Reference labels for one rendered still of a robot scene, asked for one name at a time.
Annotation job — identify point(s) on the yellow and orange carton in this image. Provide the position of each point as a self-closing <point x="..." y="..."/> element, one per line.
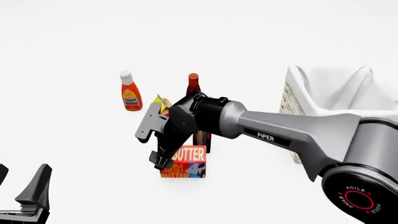
<point x="164" y="105"/>

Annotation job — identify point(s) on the dark sauce bottle red cap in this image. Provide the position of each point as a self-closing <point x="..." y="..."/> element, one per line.
<point x="193" y="85"/>

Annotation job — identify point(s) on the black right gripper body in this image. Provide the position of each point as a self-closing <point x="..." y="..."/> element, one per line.
<point x="170" y="140"/>

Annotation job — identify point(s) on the red printed butter box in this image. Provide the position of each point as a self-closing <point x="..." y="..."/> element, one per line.
<point x="189" y="163"/>

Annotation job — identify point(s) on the white cloth basket liner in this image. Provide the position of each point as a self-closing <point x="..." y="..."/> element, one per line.
<point x="335" y="91"/>

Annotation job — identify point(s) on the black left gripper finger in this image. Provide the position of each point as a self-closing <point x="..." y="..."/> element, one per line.
<point x="2" y="173"/>
<point x="36" y="189"/>

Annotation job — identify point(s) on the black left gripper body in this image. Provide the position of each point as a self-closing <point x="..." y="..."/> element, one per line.
<point x="25" y="215"/>

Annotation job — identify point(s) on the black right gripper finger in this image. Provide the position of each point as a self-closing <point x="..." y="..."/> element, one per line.
<point x="153" y="157"/>
<point x="163" y="163"/>

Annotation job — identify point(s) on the tomato ketchup bottle white cap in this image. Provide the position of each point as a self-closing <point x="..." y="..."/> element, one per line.
<point x="132" y="98"/>

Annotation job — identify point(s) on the silver and black right robot arm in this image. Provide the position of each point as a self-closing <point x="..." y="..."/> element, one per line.
<point x="280" y="130"/>

